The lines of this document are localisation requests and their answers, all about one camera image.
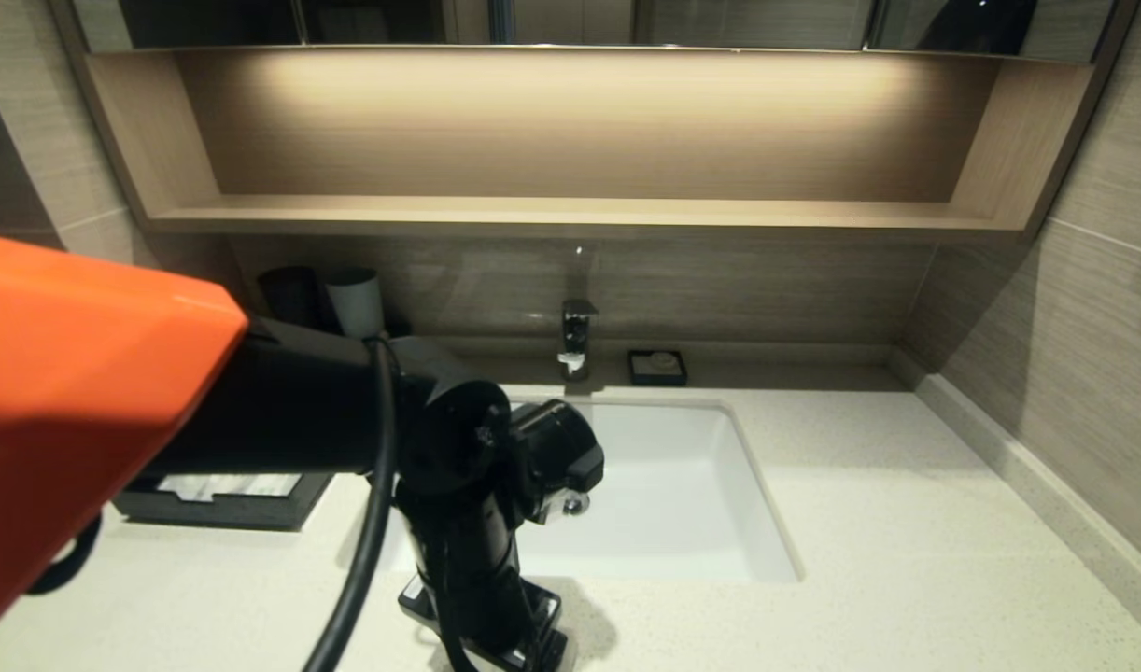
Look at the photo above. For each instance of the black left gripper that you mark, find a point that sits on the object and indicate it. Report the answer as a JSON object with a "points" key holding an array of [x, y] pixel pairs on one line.
{"points": [[482, 588]]}

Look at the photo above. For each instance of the white sink basin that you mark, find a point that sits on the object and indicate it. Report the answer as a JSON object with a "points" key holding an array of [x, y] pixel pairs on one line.
{"points": [[692, 495]]}

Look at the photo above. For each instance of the mirror cabinet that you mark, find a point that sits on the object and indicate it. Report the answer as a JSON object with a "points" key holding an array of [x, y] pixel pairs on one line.
{"points": [[720, 23]]}

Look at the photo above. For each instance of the black soap dish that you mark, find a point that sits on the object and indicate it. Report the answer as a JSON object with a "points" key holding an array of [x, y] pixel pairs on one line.
{"points": [[638, 375]]}

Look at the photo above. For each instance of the toothbrush packet with green label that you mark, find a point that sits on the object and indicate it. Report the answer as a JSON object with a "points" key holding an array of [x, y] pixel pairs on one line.
{"points": [[211, 485]]}

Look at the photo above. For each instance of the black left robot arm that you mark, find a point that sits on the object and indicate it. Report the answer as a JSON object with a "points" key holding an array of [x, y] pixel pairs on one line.
{"points": [[160, 401]]}

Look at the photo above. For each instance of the small round soap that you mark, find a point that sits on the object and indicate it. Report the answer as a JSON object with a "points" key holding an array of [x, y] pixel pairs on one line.
{"points": [[664, 361]]}

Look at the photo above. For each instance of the vanity kit packet green label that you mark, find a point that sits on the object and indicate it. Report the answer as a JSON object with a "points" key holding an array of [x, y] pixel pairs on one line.
{"points": [[272, 483]]}

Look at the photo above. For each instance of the chrome faucet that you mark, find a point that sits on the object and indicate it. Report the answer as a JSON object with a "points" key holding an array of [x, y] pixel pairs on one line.
{"points": [[577, 336]]}

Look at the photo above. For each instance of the black cylindrical cup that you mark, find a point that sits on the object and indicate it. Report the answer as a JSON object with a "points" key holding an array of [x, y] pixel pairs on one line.
{"points": [[290, 294]]}

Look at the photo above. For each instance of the wooden wall shelf niche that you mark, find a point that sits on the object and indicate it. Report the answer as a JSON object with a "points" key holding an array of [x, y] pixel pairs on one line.
{"points": [[570, 213]]}

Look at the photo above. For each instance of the grey plastic cup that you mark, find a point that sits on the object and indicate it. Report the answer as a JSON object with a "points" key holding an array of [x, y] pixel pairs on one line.
{"points": [[356, 303]]}

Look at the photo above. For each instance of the chrome sink drain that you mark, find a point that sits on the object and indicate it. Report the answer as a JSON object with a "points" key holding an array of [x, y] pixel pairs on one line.
{"points": [[575, 506]]}

